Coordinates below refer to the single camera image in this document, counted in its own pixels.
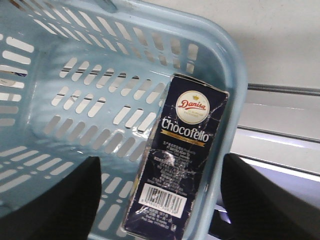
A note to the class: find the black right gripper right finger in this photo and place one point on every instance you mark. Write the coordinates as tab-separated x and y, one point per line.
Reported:
259	209

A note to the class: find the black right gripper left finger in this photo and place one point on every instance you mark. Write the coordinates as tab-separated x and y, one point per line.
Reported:
66	211

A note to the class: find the dark blue Chocofello cookie box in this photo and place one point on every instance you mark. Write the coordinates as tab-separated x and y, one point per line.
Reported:
173	162

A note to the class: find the light blue plastic basket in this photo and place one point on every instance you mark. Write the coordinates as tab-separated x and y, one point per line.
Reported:
82	78

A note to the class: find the white supermarket shelving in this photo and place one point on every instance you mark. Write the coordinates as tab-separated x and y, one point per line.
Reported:
279	128

